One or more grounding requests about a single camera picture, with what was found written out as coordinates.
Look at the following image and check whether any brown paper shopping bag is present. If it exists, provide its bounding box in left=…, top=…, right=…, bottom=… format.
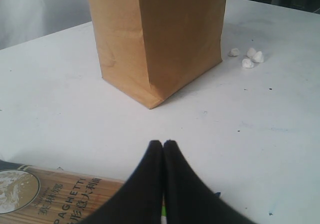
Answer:
left=88, top=0, right=226, bottom=109

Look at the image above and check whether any white backdrop curtain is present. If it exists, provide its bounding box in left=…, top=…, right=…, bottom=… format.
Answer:
left=0, top=0, right=91, bottom=49

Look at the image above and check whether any spaghetti packet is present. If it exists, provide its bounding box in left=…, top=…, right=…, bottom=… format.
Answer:
left=0, top=161, right=125, bottom=223

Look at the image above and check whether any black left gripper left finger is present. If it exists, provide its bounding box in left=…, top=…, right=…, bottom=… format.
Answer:
left=83, top=140, right=164, bottom=224

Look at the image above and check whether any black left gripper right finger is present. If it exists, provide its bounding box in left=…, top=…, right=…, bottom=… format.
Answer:
left=163, top=140, right=250, bottom=223

